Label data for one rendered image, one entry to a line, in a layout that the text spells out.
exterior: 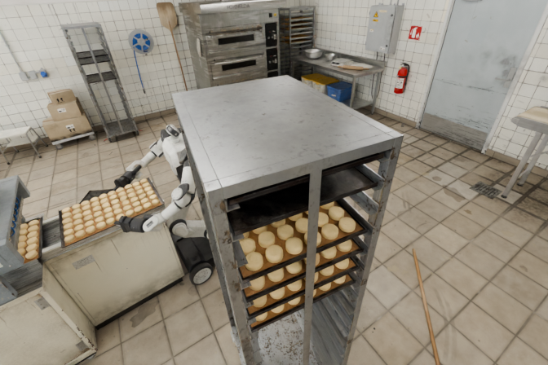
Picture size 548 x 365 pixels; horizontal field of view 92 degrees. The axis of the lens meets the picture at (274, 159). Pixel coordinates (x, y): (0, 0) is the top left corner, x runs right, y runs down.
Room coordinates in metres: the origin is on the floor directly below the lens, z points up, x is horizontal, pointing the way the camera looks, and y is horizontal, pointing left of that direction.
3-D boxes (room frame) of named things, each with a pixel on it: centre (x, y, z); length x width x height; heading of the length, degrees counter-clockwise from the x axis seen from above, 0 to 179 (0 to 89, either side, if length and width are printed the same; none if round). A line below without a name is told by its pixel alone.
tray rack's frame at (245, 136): (0.77, 0.03, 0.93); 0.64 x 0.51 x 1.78; 22
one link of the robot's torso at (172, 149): (1.75, 0.65, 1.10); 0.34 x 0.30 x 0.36; 36
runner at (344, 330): (0.84, -0.16, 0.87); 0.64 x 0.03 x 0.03; 22
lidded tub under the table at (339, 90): (5.19, -1.40, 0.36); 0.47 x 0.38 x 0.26; 122
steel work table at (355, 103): (5.45, -1.25, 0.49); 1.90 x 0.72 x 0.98; 30
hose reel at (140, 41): (5.19, 2.27, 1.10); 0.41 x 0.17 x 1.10; 120
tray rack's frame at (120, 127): (4.48, 2.78, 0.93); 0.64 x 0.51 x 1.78; 33
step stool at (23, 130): (3.84, 4.04, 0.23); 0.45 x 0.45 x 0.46; 22
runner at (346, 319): (0.84, -0.16, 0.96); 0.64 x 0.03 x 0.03; 22
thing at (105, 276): (1.35, 1.20, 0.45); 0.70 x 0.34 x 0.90; 125
